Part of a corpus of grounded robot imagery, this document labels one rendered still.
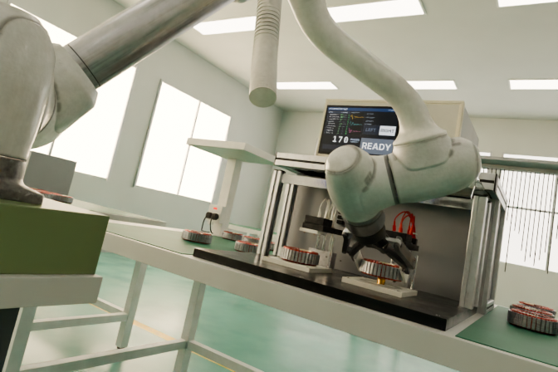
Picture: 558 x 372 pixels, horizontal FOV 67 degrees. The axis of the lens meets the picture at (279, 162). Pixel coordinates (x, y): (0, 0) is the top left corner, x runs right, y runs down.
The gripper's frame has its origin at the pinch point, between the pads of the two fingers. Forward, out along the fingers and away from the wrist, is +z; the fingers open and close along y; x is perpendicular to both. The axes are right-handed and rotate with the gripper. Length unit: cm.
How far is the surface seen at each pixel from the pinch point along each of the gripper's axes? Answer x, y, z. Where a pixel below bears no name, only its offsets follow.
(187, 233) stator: 1, 74, 8
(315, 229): -7.8, 23.1, 0.9
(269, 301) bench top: 22.6, 15.5, -16.6
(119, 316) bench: 24, 161, 85
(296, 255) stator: 3.9, 22.4, -3.5
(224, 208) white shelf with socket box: -39, 107, 53
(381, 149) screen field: -36.2, 10.4, -5.7
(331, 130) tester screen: -40.3, 28.2, -8.1
